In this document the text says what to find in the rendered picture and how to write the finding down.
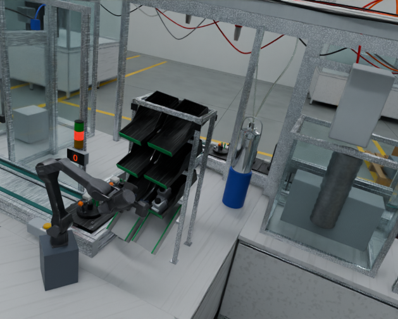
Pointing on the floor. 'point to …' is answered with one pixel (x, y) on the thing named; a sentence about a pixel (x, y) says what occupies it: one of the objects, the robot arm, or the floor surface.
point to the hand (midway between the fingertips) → (136, 199)
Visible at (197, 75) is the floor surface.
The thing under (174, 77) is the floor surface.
